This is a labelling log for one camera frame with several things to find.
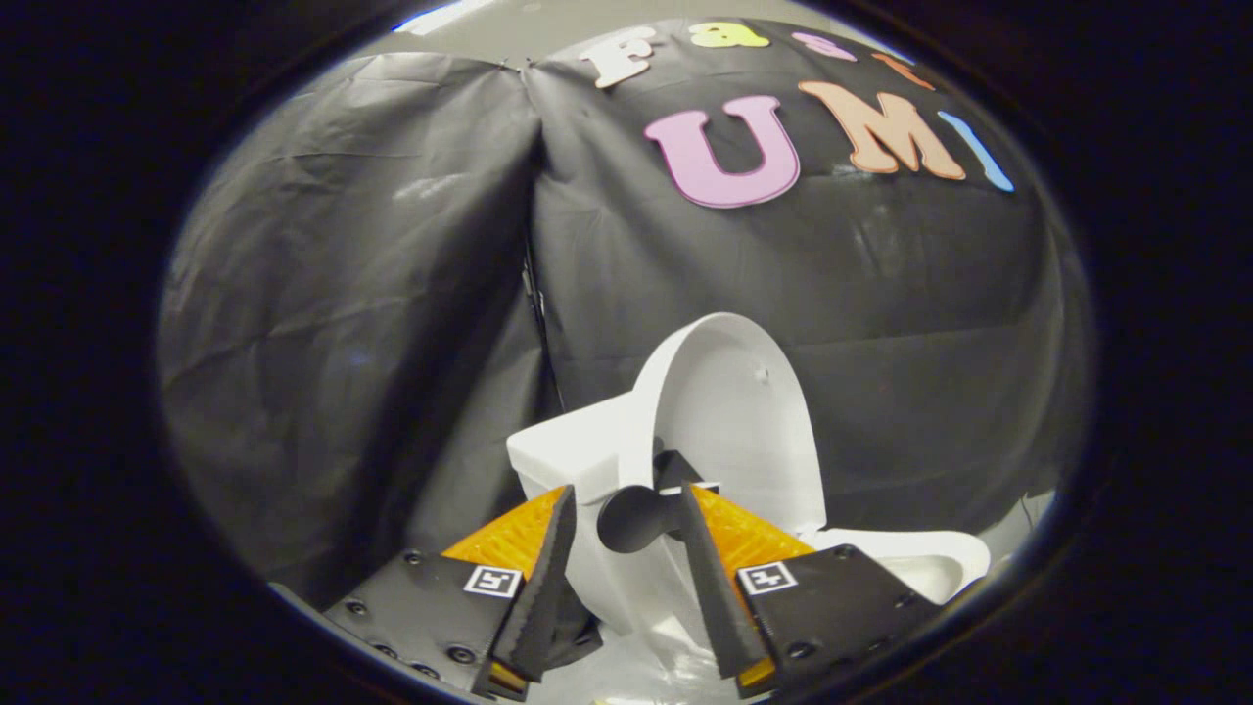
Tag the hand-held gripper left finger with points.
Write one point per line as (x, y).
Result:
(548, 597)

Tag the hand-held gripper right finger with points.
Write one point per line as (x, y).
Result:
(715, 597)

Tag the white toilet lid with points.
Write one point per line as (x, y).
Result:
(734, 421)

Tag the white toilet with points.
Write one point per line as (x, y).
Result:
(568, 446)

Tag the black backdrop cloth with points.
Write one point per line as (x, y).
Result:
(392, 294)

